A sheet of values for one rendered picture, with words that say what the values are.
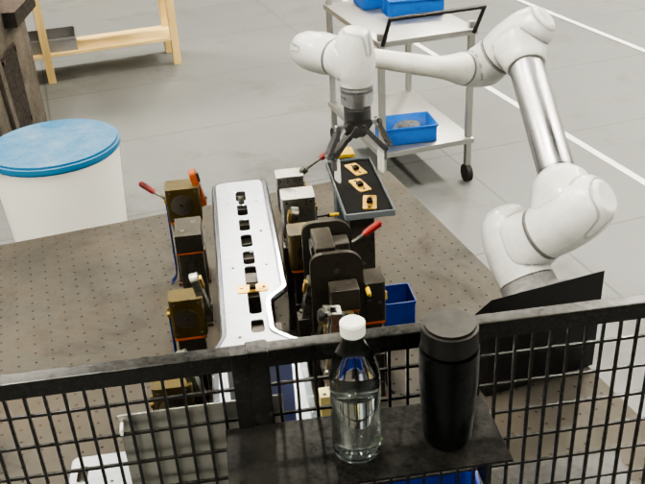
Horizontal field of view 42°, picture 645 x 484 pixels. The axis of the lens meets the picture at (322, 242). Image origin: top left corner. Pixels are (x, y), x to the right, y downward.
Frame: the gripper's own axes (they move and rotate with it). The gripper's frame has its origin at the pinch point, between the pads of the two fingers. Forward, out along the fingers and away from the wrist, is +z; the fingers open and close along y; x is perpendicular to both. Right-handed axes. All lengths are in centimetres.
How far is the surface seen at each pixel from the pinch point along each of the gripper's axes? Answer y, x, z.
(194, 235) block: 46, -18, 17
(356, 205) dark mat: 6.3, 11.3, 4.0
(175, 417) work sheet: 77, 108, -24
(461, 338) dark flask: 46, 130, -41
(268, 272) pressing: 32.1, 7.4, 20.0
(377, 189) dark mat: -3.3, 4.9, 4.0
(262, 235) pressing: 26.5, -13.3, 20.0
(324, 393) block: 41, 70, 13
